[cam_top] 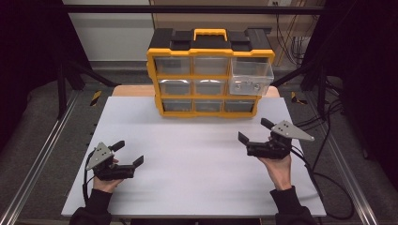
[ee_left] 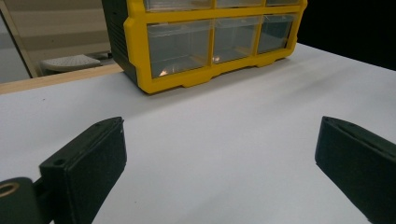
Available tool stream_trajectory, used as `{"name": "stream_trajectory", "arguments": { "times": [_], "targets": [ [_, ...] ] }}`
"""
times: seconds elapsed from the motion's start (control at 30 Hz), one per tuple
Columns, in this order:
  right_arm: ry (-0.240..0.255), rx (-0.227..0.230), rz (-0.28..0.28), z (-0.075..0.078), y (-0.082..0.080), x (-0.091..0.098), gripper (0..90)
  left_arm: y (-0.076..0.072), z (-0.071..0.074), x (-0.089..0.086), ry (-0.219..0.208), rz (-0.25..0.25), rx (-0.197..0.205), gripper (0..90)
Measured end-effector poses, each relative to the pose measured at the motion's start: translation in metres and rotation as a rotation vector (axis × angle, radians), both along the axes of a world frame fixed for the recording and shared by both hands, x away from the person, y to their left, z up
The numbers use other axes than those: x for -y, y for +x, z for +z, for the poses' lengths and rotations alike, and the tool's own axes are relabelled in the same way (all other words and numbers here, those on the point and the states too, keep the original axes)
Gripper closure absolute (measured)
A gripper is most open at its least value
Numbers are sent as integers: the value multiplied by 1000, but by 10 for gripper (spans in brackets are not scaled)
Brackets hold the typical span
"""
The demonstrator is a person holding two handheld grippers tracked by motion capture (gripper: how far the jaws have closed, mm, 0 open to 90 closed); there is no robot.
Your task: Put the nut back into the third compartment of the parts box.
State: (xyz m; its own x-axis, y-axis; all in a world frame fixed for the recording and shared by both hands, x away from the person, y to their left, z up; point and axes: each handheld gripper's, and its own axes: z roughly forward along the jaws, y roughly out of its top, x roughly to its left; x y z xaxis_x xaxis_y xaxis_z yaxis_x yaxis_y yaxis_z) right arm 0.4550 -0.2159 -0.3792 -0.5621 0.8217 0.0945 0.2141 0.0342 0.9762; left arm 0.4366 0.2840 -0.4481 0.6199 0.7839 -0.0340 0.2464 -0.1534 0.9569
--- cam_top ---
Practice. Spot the set of closed clear drawers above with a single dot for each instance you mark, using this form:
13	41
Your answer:
173	66

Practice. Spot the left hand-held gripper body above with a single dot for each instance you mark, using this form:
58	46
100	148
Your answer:
108	172

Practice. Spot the yellow and black organizer cabinet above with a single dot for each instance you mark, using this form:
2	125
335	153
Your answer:
206	51

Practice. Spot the person's right hand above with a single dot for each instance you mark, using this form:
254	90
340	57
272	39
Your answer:
280	172

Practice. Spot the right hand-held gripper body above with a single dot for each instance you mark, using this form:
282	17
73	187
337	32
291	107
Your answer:
275	148

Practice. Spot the clear plastic drawer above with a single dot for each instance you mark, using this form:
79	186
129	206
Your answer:
250	76

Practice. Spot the black metal stand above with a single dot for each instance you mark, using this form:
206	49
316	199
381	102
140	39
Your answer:
62	90
320	90

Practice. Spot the aluminium frame rail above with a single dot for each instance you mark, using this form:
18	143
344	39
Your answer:
40	156
344	168

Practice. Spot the steel hex nut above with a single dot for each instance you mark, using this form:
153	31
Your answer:
257	87
238	87

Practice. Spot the black curtain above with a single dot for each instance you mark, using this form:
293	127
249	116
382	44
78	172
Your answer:
369	78
28	62

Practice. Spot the person's left hand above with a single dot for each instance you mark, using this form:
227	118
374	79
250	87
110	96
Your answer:
106	186

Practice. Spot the black horizontal bar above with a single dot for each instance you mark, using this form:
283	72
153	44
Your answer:
187	9

